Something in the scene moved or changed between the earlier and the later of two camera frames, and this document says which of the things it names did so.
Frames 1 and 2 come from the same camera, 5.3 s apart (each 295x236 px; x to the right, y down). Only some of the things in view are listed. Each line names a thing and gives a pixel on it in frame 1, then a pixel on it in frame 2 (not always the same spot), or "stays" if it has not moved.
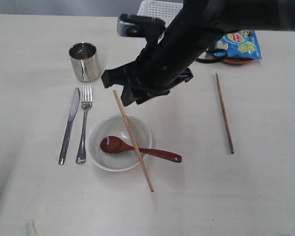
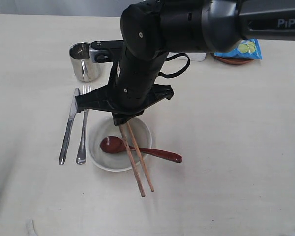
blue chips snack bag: (243, 44) stays
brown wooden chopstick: (224, 114) → (131, 161)
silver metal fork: (87, 96) stays
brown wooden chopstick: (133, 138) stays
